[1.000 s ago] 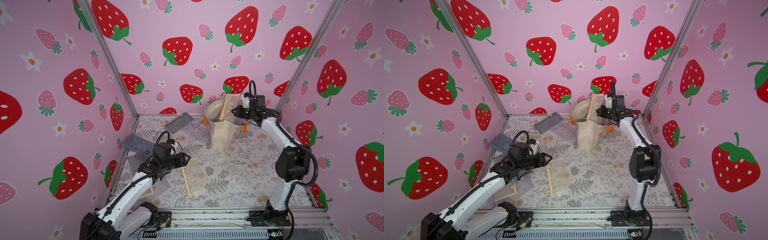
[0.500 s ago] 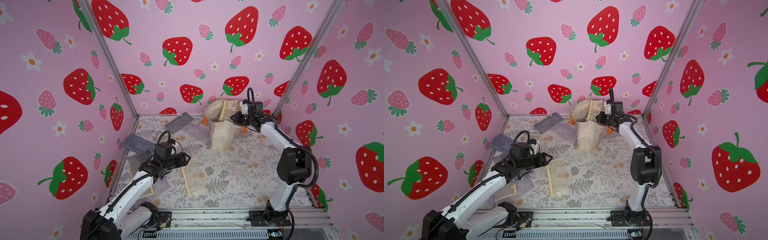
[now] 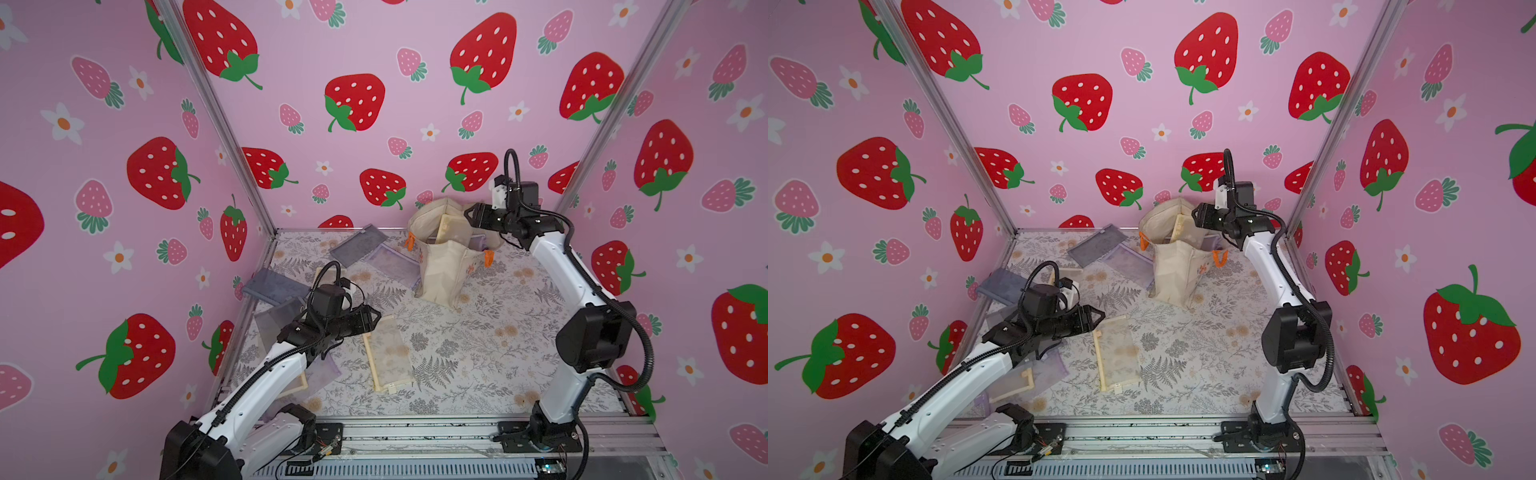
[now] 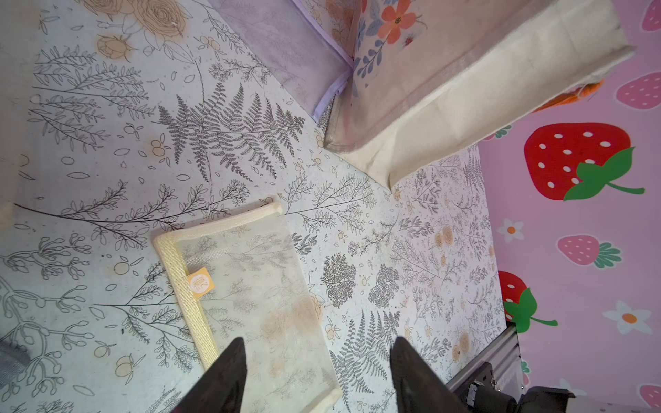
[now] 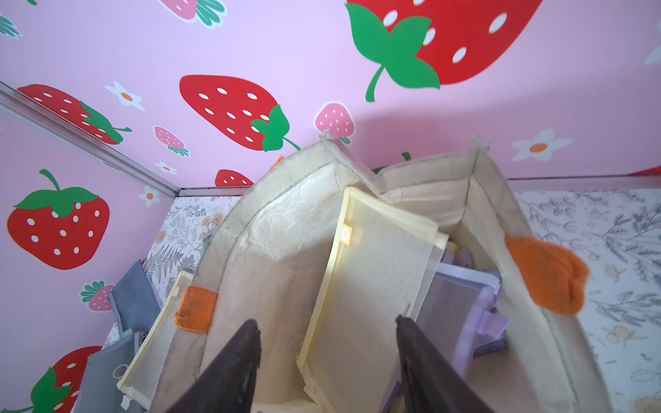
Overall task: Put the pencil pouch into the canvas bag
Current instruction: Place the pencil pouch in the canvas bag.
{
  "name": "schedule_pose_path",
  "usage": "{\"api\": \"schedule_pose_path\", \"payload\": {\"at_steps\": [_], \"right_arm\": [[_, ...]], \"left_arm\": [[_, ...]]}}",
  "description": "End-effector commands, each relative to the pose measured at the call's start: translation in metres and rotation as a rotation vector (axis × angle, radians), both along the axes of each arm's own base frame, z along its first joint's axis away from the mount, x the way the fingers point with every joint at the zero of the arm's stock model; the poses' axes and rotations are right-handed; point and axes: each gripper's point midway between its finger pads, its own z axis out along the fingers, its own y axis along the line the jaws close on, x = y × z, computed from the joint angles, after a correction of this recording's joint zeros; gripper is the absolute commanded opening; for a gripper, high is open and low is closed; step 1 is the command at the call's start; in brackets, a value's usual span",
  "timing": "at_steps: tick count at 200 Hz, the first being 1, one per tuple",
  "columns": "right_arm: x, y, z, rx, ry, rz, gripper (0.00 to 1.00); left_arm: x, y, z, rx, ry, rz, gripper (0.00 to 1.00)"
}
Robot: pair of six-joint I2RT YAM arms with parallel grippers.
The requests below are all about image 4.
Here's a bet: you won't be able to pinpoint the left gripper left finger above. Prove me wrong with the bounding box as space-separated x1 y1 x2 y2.
171 337 247 413

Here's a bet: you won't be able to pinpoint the grey mesh pouch left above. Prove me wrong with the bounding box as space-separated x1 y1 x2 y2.
0 342 30 387

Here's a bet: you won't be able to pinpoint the yellow-trim mesh pouch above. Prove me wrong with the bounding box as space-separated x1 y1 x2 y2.
153 201 342 412

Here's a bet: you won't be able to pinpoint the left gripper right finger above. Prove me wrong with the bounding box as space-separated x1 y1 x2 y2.
390 337 468 413

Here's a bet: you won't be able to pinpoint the purple mesh pouch back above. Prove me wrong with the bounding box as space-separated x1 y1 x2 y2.
210 0 352 122

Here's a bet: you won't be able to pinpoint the beige canvas bag orange handles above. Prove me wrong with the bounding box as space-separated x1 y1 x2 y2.
325 1 634 188

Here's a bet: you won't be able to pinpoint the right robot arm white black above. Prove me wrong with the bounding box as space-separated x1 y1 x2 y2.
449 362 576 413

